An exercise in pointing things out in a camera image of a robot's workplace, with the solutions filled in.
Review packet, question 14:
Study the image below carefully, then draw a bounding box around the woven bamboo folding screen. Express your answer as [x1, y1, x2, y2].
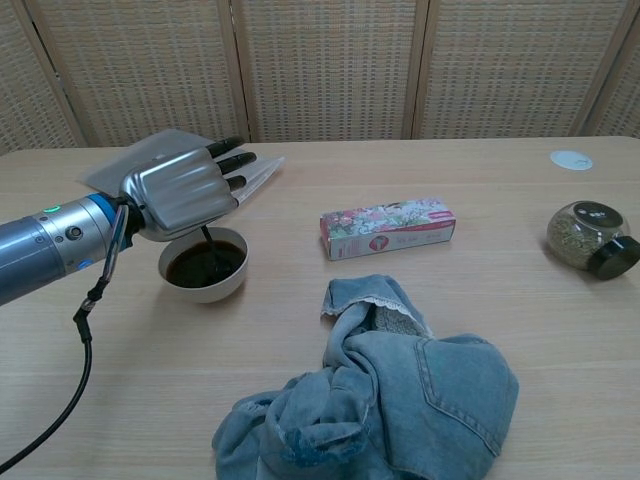
[0, 0, 640, 157]

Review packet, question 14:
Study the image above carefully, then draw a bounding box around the black plastic spoon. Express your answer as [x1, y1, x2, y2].
[199, 224, 224, 279]

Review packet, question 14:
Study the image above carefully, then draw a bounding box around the crumpled blue denim garment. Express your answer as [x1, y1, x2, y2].
[211, 273, 521, 480]

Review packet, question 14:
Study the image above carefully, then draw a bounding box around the floral print cardboard box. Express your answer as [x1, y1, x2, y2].
[319, 196, 459, 262]

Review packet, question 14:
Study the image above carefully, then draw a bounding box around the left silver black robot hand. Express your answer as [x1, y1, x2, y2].
[119, 135, 259, 244]

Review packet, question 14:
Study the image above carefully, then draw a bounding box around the white round table cap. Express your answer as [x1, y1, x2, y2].
[549, 149, 594, 171]

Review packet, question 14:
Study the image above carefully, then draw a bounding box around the round glass jar black lid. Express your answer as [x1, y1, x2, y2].
[545, 200, 640, 281]

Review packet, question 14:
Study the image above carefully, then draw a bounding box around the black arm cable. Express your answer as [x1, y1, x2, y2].
[0, 204, 131, 469]

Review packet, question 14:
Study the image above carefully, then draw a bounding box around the clear bag with grey cloth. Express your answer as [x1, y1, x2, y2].
[74, 128, 287, 209]

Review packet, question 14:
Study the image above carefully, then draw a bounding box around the white cup of black coffee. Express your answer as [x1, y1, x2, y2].
[157, 226, 250, 305]

